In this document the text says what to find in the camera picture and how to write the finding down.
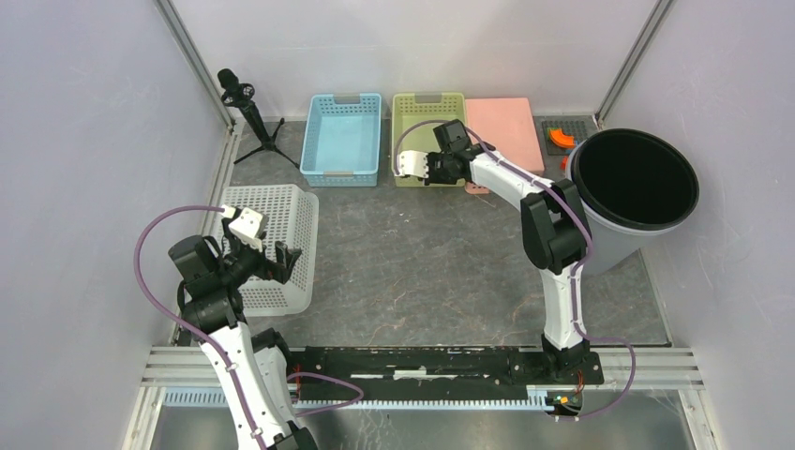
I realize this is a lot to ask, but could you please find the large white perforated basket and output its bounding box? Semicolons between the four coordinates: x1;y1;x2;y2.
221;184;319;318

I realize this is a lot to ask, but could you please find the green plastic basket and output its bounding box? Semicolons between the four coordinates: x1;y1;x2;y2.
389;92;467;167

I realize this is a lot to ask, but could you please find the pink plastic basket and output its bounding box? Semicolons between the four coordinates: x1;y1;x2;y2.
465;97;545;175

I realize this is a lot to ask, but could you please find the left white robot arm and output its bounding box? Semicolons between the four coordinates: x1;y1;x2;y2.
169;235;317;449

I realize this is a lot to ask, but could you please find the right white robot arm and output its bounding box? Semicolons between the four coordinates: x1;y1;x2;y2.
425;120;593;383

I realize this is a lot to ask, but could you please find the blue plastic basket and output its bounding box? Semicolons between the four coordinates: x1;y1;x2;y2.
300;93;383;188

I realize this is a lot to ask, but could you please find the dark tray with orange blocks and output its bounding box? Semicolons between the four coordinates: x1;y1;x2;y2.
541;118;589;156

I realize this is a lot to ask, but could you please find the black microphone on tripod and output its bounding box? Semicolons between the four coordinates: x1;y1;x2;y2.
217;68;300;169

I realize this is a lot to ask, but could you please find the grey bin with black liner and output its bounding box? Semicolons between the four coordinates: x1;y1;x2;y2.
565;128;700;276

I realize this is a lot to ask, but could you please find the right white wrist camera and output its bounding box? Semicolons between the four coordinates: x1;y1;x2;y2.
396;150;429;179

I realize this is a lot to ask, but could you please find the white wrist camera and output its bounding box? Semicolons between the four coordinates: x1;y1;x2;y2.
396;150;429;179
220;204;268;252

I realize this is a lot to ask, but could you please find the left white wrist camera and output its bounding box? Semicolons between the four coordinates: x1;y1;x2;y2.
220;204;268;252

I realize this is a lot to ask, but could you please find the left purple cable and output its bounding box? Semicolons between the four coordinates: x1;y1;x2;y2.
133;205;268;450

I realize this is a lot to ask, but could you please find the white cable duct strip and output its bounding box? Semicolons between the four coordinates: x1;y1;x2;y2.
162;387;554;413

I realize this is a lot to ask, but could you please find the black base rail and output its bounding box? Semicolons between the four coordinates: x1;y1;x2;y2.
288;346;605;401

